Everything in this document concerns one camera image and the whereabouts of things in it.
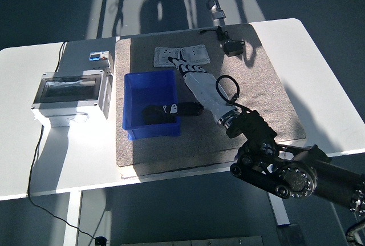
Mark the white table leg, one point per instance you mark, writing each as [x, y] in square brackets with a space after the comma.
[278, 209]
[71, 217]

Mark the white enclosure with clear lid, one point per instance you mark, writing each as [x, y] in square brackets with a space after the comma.
[68, 89]

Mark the white breaker with blue label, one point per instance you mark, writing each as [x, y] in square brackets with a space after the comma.
[98, 56]

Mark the grey-brown mat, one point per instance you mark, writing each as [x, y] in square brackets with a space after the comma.
[199, 149]

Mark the dark floor plate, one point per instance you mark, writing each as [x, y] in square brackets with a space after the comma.
[291, 236]

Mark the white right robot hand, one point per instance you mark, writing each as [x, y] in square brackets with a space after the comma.
[205, 92]

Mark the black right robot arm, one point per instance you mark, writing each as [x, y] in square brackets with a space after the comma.
[299, 177]

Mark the black floor plug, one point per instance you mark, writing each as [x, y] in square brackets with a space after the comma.
[100, 241]

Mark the white socket panel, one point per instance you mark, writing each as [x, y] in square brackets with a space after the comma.
[196, 54]
[162, 54]

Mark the silver metal bracket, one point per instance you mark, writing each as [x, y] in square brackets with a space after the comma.
[218, 15]

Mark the blue plastic box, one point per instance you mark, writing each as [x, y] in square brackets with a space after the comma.
[148, 86]

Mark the black power adapter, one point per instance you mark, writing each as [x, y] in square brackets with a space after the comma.
[232, 47]

